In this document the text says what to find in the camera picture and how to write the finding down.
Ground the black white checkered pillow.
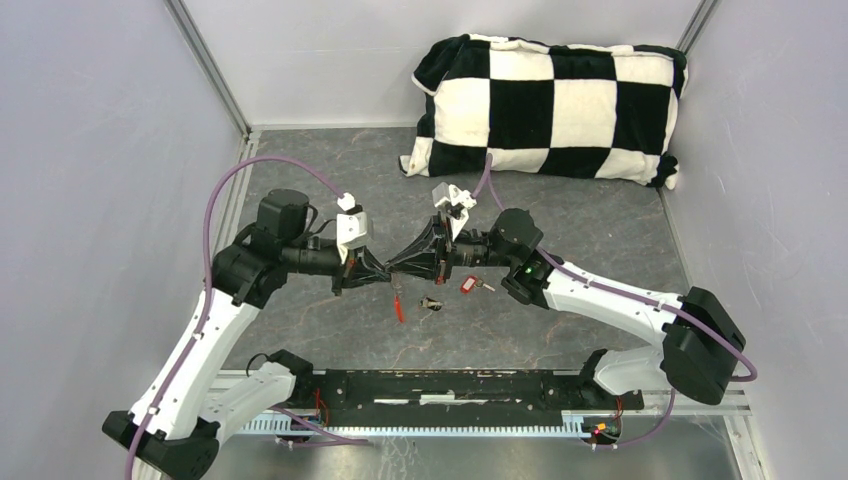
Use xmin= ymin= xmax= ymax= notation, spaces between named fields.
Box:
xmin=399 ymin=34 xmax=688 ymax=189

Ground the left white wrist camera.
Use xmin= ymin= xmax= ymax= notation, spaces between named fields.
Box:
xmin=336 ymin=193 xmax=372 ymax=263

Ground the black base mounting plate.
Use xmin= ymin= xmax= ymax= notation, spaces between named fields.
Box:
xmin=271 ymin=369 xmax=645 ymax=428

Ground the blue white cable duct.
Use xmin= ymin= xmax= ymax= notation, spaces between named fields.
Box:
xmin=237 ymin=412 xmax=621 ymax=440

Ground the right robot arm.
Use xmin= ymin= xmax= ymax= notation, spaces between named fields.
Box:
xmin=387 ymin=208 xmax=746 ymax=408

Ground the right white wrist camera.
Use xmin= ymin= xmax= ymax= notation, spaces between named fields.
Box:
xmin=432 ymin=182 xmax=477 ymax=233

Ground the small black key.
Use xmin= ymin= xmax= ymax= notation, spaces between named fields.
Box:
xmin=419 ymin=297 xmax=444 ymax=312

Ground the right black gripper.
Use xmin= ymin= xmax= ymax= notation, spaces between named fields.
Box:
xmin=385 ymin=213 xmax=515 ymax=288

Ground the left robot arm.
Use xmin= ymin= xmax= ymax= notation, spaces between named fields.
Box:
xmin=102 ymin=189 xmax=388 ymax=479

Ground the red grey keyring holder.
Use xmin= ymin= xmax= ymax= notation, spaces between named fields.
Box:
xmin=390 ymin=273 xmax=405 ymax=324

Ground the red tag key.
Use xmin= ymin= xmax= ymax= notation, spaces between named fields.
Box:
xmin=460 ymin=276 xmax=495 ymax=294

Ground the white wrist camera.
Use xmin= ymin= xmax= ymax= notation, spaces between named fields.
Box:
xmin=336 ymin=193 xmax=372 ymax=263
xmin=432 ymin=182 xmax=477 ymax=233

